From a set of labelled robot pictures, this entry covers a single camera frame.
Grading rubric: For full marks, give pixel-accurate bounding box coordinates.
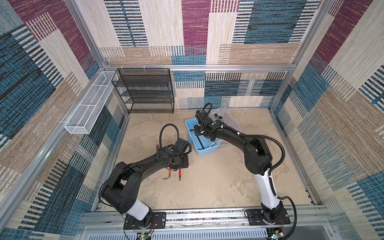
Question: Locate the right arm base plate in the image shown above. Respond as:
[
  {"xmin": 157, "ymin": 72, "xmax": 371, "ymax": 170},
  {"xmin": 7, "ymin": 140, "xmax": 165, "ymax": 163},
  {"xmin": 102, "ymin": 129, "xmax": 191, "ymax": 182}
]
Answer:
[{"xmin": 245, "ymin": 208, "xmax": 291, "ymax": 226}]

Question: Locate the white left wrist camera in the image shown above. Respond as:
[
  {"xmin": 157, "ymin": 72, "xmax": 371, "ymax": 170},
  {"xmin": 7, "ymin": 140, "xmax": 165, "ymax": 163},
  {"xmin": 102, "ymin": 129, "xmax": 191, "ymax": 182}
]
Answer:
[{"xmin": 174, "ymin": 138, "xmax": 192, "ymax": 155}]

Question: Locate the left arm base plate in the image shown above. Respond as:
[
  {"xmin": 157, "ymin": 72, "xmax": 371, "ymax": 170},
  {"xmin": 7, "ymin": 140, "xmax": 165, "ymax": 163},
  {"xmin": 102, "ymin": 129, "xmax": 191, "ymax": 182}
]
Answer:
[{"xmin": 124, "ymin": 211, "xmax": 167, "ymax": 231}]

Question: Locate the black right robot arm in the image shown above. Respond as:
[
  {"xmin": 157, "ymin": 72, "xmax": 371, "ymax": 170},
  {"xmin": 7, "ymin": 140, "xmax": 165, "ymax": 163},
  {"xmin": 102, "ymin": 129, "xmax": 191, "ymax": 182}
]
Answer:
[{"xmin": 194, "ymin": 103, "xmax": 297, "ymax": 225}]

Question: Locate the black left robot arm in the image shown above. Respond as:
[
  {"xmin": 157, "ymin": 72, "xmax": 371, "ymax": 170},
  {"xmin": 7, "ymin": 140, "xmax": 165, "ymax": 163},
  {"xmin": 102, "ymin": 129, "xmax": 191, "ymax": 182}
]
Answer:
[{"xmin": 99, "ymin": 124, "xmax": 192, "ymax": 227}]

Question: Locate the orange sleeved hex key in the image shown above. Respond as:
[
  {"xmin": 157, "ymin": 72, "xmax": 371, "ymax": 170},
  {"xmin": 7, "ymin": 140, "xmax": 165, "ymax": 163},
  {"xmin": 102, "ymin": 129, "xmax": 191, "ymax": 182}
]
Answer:
[{"xmin": 163, "ymin": 169, "xmax": 172, "ymax": 180}]

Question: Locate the black mesh shelf rack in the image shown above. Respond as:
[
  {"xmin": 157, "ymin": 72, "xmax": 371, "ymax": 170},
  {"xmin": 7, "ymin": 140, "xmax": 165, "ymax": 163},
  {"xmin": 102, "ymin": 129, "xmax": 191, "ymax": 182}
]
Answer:
[{"xmin": 112, "ymin": 68, "xmax": 175, "ymax": 114}]

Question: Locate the blue toolbox with clear lid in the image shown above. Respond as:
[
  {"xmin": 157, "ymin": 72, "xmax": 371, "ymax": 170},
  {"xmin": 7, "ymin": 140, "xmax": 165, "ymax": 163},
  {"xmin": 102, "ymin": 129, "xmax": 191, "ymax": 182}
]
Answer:
[{"xmin": 184, "ymin": 107, "xmax": 241, "ymax": 156}]

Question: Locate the black handle screwdriver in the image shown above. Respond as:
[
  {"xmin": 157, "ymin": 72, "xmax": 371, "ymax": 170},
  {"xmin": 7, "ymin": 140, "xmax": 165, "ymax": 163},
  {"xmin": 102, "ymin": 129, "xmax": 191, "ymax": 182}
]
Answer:
[{"xmin": 214, "ymin": 113, "xmax": 224, "ymax": 121}]

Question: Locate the white wire mesh basket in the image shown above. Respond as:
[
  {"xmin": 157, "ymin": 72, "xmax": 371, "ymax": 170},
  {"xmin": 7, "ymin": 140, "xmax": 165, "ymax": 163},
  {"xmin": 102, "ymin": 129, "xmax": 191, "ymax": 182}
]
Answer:
[{"xmin": 65, "ymin": 71, "xmax": 115, "ymax": 135}]

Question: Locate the black hex key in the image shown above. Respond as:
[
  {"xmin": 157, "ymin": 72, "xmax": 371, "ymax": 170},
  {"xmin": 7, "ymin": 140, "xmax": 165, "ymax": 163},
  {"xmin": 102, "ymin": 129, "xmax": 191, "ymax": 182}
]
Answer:
[{"xmin": 197, "ymin": 136, "xmax": 205, "ymax": 150}]

